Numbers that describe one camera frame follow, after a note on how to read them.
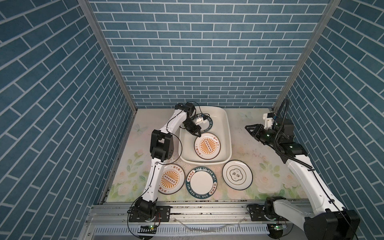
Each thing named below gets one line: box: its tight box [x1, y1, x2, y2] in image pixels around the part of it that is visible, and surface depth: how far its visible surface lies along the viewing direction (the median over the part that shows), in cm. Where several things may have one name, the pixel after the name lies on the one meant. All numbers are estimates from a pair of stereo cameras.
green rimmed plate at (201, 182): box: [185, 166, 218, 199], surface depth 86 cm
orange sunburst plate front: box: [158, 163, 186, 195], surface depth 86 cm
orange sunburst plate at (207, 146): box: [194, 132, 221, 160], surface depth 98 cm
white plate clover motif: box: [222, 160, 253, 191], surface depth 88 cm
